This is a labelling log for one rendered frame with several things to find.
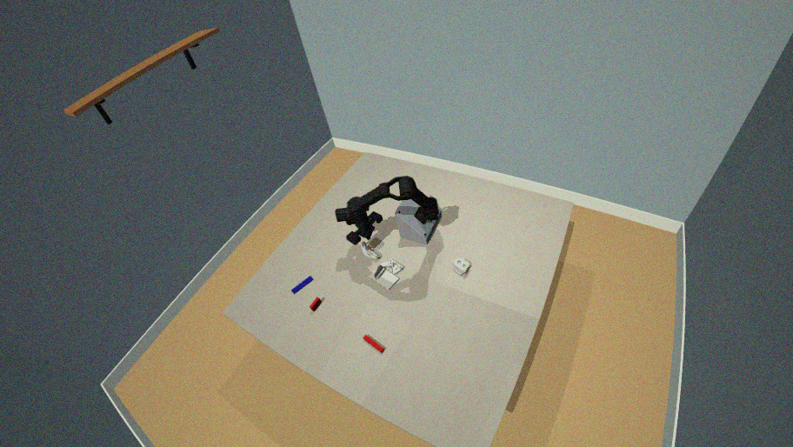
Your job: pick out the blue flat bar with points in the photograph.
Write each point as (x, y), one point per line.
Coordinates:
(301, 285)

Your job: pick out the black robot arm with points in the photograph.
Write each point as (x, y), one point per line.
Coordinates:
(357, 206)

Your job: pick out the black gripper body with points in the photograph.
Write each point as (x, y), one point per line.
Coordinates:
(354, 237)

